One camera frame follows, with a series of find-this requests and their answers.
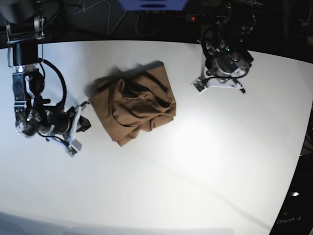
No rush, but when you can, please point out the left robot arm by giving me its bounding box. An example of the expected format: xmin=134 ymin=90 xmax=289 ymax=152
xmin=199 ymin=0 xmax=264 ymax=80

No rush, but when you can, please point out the tan brown T-shirt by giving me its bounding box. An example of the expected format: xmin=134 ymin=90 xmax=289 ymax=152
xmin=86 ymin=61 xmax=177 ymax=146

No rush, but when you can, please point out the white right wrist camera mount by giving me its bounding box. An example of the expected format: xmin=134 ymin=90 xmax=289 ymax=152
xmin=44 ymin=100 xmax=90 ymax=157

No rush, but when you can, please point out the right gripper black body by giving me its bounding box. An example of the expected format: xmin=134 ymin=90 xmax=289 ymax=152
xmin=36 ymin=110 xmax=70 ymax=136

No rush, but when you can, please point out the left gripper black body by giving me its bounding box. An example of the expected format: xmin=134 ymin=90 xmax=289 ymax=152
xmin=205 ymin=44 xmax=253 ymax=78

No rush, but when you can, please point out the blue box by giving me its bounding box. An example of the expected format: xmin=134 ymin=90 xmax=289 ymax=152
xmin=118 ymin=0 xmax=188 ymax=11

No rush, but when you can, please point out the black power strip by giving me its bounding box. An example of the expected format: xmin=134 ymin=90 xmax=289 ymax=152
xmin=185 ymin=14 xmax=218 ymax=24

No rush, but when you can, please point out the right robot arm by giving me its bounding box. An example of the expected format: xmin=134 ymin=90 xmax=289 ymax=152
xmin=0 ymin=0 xmax=91 ymax=138

